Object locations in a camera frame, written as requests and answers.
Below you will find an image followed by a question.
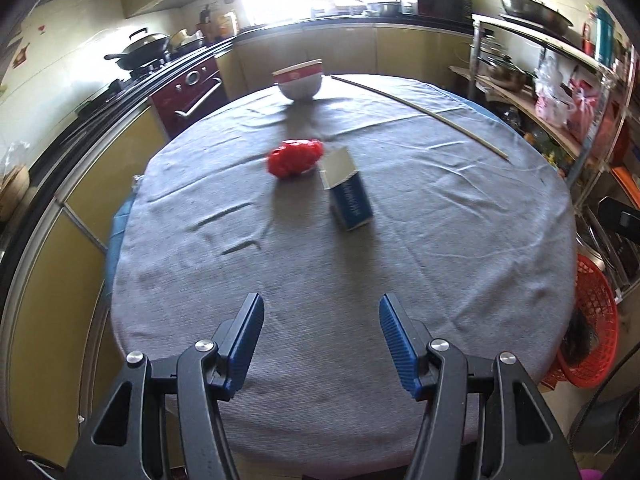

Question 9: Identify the black microwave oven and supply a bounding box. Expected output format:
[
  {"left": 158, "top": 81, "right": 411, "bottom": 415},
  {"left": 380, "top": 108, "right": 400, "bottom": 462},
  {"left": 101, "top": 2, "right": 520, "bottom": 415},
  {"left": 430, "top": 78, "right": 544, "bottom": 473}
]
[{"left": 400, "top": 0, "right": 472, "bottom": 25}]

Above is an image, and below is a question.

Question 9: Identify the red and white bowl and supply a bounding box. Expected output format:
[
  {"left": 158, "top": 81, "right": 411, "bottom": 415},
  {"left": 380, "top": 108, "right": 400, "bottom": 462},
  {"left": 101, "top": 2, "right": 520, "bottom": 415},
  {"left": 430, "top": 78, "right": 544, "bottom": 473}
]
[{"left": 272, "top": 58, "right": 323, "bottom": 102}]

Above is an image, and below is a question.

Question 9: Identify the white plastic bag on shelf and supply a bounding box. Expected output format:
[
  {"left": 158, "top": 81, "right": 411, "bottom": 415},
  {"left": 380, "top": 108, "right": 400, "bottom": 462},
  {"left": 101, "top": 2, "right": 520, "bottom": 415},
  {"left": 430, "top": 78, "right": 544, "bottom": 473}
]
[{"left": 535, "top": 52, "right": 576, "bottom": 128}]

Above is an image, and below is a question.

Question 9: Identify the grey tablecloth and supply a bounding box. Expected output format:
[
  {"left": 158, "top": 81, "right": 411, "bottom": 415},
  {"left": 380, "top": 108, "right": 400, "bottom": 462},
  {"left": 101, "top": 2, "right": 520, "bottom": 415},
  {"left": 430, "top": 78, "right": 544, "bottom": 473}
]
[{"left": 111, "top": 76, "right": 576, "bottom": 478}]

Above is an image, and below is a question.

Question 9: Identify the large steel basin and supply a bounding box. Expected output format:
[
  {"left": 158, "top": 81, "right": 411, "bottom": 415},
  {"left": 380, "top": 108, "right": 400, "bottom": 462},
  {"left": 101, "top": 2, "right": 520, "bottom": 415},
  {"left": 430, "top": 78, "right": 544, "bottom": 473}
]
[{"left": 500, "top": 0, "right": 574, "bottom": 35}]

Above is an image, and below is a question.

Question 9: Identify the black wok with lid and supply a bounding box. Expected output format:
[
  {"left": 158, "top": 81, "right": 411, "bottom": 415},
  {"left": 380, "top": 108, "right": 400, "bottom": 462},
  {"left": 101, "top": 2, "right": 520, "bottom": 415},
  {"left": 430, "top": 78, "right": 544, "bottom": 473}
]
[{"left": 104, "top": 27, "right": 170, "bottom": 72}]

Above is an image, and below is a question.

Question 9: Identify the long thin wooden stick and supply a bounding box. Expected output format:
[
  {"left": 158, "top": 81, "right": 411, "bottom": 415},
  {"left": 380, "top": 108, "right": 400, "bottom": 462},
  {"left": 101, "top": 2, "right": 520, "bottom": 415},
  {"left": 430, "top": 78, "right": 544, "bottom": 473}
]
[{"left": 330, "top": 75, "right": 510, "bottom": 162}]

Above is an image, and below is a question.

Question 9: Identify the blue and white carton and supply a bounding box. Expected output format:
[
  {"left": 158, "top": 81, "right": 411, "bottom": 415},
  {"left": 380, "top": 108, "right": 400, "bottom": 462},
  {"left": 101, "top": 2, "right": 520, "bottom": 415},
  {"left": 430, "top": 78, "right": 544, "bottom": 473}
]
[{"left": 318, "top": 148, "right": 373, "bottom": 231}]

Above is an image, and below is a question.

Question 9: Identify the steel pot with lid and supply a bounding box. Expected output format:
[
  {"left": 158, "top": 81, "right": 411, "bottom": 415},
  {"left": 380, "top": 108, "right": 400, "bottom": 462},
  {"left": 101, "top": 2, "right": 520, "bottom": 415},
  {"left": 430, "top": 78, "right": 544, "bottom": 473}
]
[{"left": 480, "top": 55, "right": 527, "bottom": 92}]

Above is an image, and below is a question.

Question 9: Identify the metal storage rack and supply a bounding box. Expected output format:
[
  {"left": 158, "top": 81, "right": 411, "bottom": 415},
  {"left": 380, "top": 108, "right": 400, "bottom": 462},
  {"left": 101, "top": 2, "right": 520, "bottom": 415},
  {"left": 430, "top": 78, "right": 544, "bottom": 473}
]
[{"left": 462, "top": 14, "right": 639, "bottom": 302}]

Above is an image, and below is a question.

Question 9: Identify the red plastic bag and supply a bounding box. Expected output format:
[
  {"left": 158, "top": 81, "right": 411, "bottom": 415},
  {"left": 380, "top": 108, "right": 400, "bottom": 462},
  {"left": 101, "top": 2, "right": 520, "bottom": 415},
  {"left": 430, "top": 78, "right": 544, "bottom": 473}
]
[{"left": 267, "top": 140, "right": 324, "bottom": 179}]

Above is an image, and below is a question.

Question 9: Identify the red plastic basket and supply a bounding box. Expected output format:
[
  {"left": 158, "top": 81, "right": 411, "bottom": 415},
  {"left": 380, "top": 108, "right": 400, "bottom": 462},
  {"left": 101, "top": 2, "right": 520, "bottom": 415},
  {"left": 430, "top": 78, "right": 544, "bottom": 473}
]
[{"left": 542, "top": 254, "right": 618, "bottom": 389}]

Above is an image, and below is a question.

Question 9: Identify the dark red oven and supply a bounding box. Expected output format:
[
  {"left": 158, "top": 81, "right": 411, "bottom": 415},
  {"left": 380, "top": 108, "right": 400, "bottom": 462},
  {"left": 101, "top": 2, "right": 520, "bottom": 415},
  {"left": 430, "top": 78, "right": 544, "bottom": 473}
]
[{"left": 150, "top": 58, "right": 229, "bottom": 139}]

